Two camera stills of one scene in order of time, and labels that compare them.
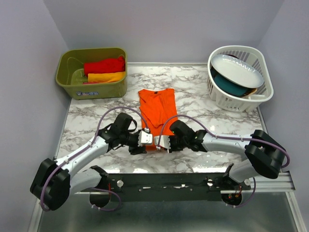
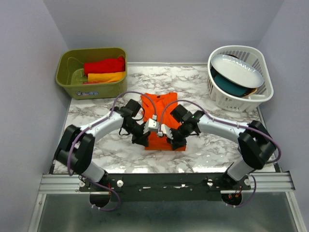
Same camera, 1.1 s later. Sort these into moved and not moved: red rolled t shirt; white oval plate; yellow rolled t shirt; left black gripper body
Moved: left black gripper body
Not moved: white oval plate; red rolled t shirt; yellow rolled t shirt
